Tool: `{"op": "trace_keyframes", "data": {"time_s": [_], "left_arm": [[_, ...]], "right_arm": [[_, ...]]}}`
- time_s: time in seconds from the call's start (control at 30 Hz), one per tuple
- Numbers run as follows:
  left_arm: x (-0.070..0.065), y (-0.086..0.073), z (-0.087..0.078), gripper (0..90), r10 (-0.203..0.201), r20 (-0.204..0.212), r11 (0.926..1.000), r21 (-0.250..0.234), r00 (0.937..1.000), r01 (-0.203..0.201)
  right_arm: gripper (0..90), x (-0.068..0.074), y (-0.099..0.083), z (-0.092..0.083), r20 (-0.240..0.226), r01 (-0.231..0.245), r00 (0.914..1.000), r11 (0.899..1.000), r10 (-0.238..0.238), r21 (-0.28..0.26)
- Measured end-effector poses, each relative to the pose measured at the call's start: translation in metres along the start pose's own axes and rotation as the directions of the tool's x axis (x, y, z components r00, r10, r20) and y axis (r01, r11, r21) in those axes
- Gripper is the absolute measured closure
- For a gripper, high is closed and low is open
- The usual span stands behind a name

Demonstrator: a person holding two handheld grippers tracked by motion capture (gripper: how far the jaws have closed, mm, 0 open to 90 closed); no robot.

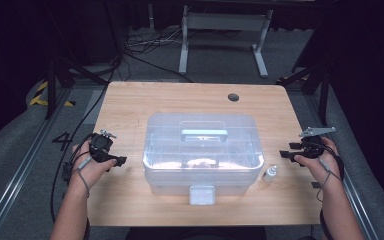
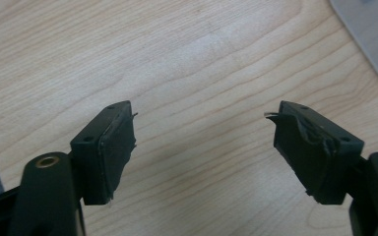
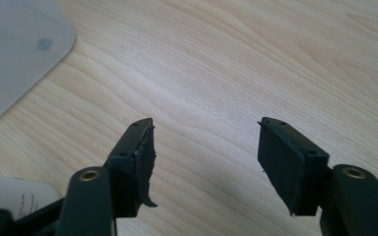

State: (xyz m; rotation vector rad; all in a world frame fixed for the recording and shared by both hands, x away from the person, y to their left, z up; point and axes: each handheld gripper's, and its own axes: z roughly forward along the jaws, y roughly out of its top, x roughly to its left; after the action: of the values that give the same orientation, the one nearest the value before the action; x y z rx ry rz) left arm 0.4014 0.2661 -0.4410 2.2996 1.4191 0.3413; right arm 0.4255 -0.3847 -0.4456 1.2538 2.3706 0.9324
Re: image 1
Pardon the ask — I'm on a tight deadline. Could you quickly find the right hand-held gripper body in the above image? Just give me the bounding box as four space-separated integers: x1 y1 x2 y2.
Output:
294 126 337 160

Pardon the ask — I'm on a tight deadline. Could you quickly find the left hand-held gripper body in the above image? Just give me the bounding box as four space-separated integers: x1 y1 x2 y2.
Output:
89 129 118 164

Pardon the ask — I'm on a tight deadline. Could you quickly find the small white bottle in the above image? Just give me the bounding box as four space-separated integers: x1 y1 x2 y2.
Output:
262 164 279 184

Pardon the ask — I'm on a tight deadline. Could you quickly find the clear plastic storage box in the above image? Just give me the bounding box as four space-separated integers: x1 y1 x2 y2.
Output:
142 112 266 206

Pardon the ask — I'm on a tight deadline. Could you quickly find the person's right hand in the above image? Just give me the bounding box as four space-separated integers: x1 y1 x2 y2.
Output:
294 136 343 195

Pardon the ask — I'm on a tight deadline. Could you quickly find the person's left hand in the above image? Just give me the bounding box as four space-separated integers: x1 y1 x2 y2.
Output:
69 140 118 195

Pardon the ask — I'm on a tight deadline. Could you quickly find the black tripod stand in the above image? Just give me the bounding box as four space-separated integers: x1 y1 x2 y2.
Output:
275 62 332 126
42 49 110 121

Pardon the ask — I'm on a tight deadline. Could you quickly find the yellow black floor tape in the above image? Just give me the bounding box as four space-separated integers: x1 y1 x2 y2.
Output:
28 80 77 108

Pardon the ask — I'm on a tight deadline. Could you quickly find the person's dark clothing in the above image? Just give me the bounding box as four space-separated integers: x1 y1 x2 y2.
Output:
125 225 268 240

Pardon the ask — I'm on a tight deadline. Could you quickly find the grey-legged desk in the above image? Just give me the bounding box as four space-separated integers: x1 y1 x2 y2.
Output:
178 4 275 79

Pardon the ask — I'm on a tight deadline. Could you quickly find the grey wrist cord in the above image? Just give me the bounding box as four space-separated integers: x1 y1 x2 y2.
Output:
315 157 335 203
75 155 94 200

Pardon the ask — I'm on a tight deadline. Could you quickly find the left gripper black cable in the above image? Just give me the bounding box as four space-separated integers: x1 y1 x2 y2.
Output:
61 132 96 185

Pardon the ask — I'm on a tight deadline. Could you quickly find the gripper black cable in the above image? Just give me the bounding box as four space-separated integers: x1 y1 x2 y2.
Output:
313 135 347 184
61 132 96 185

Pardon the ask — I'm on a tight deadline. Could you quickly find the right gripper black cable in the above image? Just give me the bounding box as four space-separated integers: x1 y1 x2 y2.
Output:
313 135 347 184

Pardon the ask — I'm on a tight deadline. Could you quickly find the long black floor cable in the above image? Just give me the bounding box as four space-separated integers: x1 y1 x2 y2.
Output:
49 56 123 224

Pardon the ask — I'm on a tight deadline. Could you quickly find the aluminium floor rail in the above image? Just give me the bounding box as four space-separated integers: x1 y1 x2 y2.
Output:
0 87 73 240
304 92 382 240

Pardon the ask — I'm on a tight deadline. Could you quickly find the tangle of floor cables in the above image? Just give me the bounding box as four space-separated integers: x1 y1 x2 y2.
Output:
123 27 194 84

